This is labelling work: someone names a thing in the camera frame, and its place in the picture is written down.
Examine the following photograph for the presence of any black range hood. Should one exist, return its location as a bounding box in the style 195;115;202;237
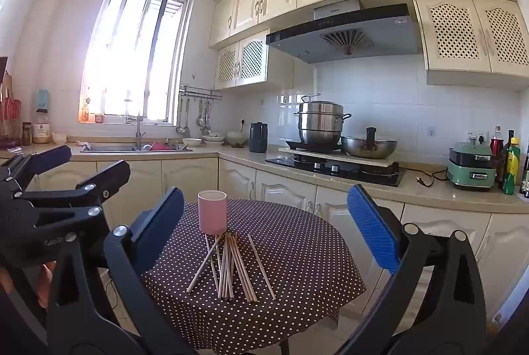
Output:
265;0;424;64

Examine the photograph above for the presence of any black gas stove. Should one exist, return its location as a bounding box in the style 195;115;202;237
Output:
264;154;406;187

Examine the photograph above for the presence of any green electric cooker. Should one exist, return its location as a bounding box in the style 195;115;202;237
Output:
446;142;498;191

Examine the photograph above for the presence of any glass jar white label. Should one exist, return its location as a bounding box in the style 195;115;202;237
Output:
32;109;51;144

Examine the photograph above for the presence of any green yellow bottle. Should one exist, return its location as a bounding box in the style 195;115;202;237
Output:
502;137;521;195

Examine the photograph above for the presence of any steel wok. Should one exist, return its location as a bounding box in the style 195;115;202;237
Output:
341;127;398;159

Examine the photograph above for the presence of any black kettle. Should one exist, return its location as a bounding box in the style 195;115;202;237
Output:
248;121;269;154

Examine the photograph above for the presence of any person's left hand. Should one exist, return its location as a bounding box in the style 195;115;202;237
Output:
35;262;58;308

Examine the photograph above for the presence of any beige kitchen countertop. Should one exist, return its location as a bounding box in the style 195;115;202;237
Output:
0;136;529;215

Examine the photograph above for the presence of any dark bottle red cap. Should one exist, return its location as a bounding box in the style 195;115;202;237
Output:
493;126;507;186

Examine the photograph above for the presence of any small lattice door cabinet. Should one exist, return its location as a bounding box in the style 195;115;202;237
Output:
214;30;270;91

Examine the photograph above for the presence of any steel faucet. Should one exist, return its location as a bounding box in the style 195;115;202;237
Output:
124;101;146;149

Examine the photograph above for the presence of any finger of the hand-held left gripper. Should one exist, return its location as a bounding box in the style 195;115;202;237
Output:
0;145;73;194
14;160;132;217

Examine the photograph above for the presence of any large lattice door cabinet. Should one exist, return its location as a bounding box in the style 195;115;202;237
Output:
412;0;529;91

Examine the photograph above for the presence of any steel kitchen sink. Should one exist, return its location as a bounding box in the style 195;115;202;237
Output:
80;142;193;153

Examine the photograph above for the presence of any kitchen window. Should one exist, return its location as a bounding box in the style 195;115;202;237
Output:
78;0;193;127

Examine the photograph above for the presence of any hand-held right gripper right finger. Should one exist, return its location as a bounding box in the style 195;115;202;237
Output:
339;185;497;355

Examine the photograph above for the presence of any black power cord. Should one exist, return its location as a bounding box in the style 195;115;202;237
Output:
415;169;449;188

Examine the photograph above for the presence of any wooden utensil holder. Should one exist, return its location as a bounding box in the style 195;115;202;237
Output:
0;72;22;141

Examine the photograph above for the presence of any steel steamer pot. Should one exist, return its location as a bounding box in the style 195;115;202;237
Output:
293;93;352;145

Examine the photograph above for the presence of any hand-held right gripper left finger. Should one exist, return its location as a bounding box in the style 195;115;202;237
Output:
45;186;199;355

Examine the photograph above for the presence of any wall utensil rack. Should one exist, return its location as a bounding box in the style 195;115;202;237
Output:
179;85;223;101

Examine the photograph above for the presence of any light stone slab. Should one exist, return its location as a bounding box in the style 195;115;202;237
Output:
278;146;400;171

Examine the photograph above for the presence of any brown polka dot tablecloth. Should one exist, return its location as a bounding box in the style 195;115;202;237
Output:
141;199;367;353

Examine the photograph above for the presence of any hanging steel utensil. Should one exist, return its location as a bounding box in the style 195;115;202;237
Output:
196;99;213;137

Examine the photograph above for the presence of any pink cup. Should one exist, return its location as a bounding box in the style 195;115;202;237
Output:
197;190;228;235

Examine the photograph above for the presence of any pile of wooden chopsticks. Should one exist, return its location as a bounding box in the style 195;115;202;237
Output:
186;231;277;303

